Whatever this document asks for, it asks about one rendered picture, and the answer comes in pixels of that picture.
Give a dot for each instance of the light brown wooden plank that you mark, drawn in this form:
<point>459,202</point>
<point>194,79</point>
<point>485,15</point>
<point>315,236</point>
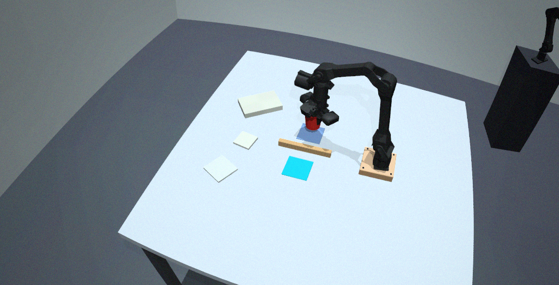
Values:
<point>304,148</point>

